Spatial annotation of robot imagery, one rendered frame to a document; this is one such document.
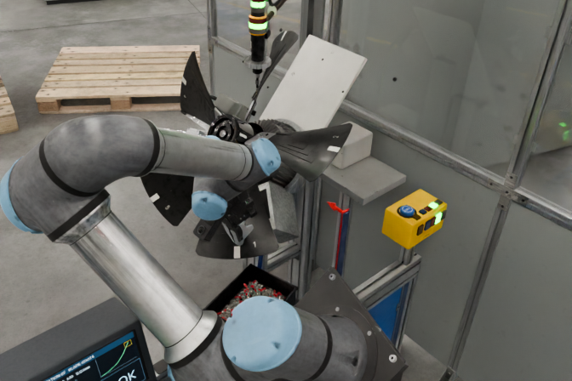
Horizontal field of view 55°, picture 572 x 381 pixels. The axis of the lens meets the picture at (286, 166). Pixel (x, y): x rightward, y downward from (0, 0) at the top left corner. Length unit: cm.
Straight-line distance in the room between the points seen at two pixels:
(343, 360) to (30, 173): 59
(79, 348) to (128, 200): 247
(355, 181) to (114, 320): 122
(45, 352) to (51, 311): 184
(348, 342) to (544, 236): 108
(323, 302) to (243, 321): 25
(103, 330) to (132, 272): 14
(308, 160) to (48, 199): 72
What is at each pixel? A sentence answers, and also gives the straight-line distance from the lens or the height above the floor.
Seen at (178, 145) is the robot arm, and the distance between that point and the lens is 94.
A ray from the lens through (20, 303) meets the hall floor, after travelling 297.
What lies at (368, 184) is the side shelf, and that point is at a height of 86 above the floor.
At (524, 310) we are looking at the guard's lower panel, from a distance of 215.
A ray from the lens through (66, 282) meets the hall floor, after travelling 299.
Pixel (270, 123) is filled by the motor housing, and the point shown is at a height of 119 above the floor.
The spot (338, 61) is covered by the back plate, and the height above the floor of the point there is 133.
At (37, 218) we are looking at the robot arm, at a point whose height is 147.
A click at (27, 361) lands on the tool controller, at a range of 104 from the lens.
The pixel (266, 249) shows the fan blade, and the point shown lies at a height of 101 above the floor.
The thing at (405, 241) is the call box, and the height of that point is 101.
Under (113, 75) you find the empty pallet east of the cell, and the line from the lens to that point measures 470.
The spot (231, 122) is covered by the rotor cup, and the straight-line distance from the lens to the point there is 159.
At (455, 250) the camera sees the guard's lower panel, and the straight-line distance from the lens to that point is 219.
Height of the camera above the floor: 202
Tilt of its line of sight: 33 degrees down
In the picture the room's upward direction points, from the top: 2 degrees clockwise
